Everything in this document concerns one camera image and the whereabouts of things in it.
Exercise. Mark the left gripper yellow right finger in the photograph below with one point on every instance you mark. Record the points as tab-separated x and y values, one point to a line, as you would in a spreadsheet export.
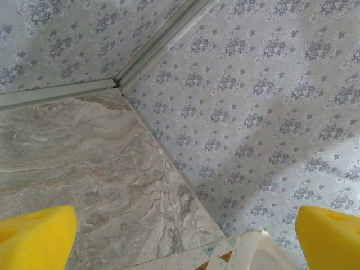
329	242

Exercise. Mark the animal print paper gift bag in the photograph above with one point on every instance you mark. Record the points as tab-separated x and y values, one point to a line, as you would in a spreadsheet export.
253	253

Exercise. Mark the right aluminium corner post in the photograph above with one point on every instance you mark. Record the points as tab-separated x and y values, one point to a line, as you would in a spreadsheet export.
163	42

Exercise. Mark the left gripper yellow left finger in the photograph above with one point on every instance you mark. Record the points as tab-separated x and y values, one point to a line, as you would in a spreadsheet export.
33	242

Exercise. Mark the aluminium rail along wall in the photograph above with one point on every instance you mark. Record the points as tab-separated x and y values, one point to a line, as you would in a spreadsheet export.
56	94

